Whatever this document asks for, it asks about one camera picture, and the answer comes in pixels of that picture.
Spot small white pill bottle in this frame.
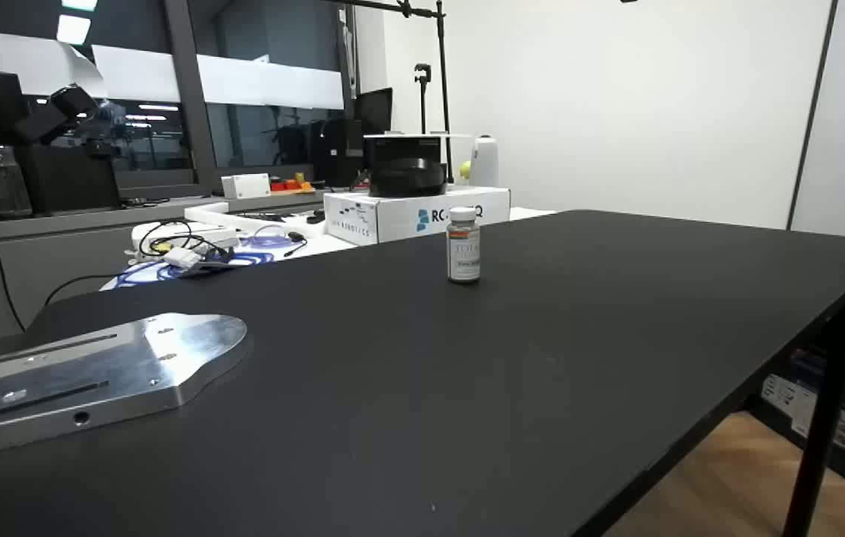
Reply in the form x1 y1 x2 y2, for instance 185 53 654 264
444 207 481 285

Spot white plastic bottle background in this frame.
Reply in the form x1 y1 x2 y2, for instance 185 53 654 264
472 134 499 185

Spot white cardboard box blue logo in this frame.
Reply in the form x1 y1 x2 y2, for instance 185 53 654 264
323 189 511 244

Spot black computer monitor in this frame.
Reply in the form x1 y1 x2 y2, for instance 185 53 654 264
357 88 393 134

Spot small white box orange items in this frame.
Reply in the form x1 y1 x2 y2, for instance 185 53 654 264
220 173 270 201

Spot silver metal mounting plate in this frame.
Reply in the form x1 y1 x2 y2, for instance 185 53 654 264
0 314 250 452

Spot black table leg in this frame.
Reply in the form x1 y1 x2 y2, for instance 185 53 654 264
783 304 845 537

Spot white cable bundle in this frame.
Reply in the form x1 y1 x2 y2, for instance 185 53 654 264
129 219 244 279

